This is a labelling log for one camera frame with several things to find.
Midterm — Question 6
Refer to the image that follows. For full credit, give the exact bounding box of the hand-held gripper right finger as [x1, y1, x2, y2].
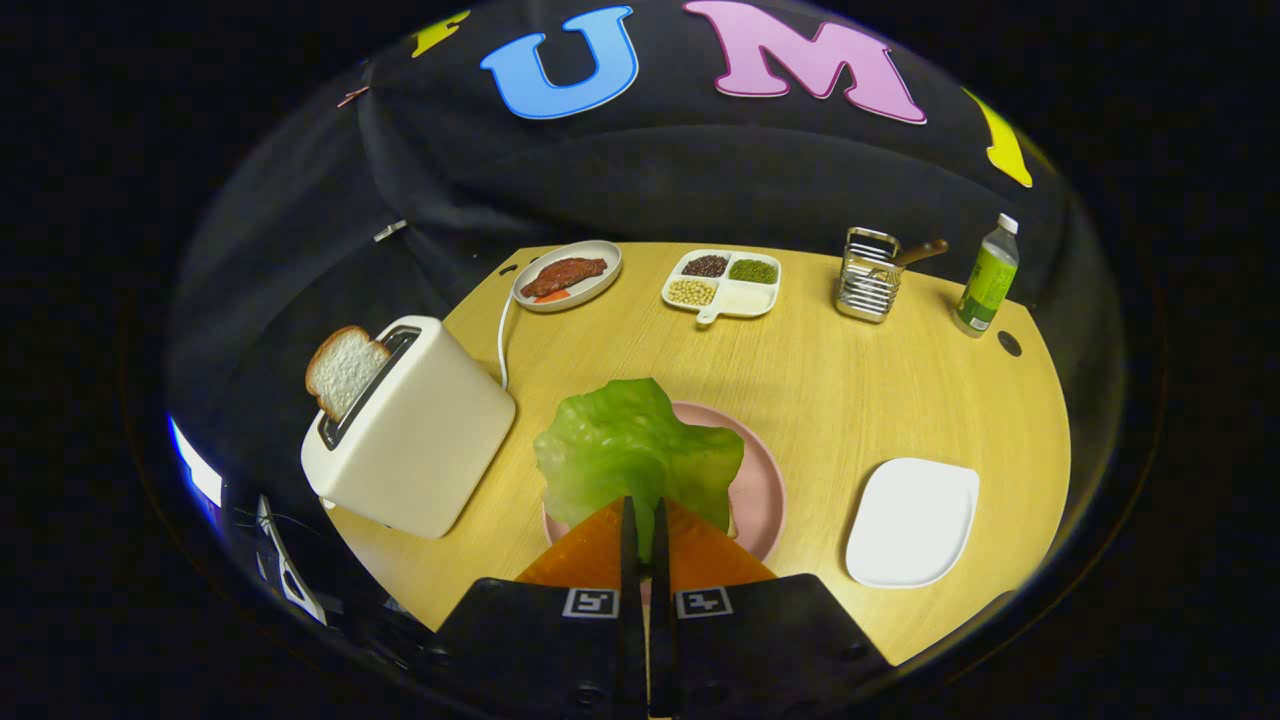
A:
[650, 497, 893, 719]

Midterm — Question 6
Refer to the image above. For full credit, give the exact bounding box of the black backdrop cloth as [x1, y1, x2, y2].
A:
[165, 0, 1121, 601]

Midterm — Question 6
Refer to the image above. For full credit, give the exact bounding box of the toasted bread slice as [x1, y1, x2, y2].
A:
[305, 325, 393, 423]

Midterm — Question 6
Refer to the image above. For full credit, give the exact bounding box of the green label bottle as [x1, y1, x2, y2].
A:
[953, 213, 1020, 338]

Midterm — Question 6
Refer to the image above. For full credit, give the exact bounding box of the white toaster cable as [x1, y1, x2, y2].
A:
[497, 290, 519, 391]

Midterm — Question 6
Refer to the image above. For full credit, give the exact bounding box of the bright screen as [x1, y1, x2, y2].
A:
[168, 415, 224, 511]

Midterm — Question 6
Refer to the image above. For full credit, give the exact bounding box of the red meat slice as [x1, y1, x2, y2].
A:
[520, 257, 609, 299]

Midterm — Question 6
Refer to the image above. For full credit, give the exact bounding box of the metal utensil holder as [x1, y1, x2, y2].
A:
[835, 227, 903, 324]

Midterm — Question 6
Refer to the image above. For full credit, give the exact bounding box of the pink round plate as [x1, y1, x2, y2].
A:
[541, 400, 788, 563]

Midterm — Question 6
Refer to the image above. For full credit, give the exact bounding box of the white toaster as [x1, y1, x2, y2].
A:
[300, 315, 517, 539]

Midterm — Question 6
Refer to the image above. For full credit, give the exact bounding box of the white square plate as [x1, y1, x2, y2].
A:
[845, 457, 981, 589]

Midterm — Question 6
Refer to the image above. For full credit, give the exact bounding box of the green lettuce leaf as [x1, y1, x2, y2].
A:
[533, 377, 746, 561]

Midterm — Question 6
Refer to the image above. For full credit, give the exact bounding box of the white device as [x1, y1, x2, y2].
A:
[255, 495, 328, 626]

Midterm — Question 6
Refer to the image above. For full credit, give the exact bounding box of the round grey plate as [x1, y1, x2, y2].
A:
[511, 240, 623, 314]

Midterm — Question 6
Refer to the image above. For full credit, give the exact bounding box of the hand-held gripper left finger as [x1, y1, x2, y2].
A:
[428, 495, 643, 719]

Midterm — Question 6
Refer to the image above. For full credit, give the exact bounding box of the white divided tray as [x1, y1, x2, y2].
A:
[661, 249, 783, 326]

